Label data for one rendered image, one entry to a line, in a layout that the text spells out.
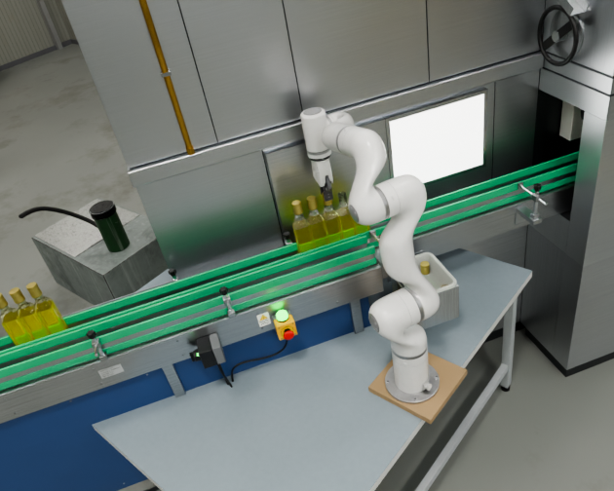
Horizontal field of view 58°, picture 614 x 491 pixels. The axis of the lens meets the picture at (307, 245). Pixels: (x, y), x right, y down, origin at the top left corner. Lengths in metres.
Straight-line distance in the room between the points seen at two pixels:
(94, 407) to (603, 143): 2.09
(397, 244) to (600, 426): 1.68
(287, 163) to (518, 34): 1.00
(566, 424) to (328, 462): 1.39
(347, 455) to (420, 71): 1.38
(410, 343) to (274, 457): 0.60
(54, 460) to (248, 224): 1.17
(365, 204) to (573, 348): 1.69
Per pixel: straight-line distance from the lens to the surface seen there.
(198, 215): 2.14
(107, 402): 2.27
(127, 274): 3.77
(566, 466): 2.86
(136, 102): 1.95
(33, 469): 2.52
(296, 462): 1.96
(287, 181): 2.11
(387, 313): 1.73
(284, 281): 2.02
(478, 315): 2.34
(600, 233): 2.56
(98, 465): 2.53
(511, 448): 2.87
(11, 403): 2.23
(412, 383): 1.99
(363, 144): 1.56
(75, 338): 2.15
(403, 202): 1.57
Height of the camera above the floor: 2.38
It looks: 36 degrees down
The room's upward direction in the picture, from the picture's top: 12 degrees counter-clockwise
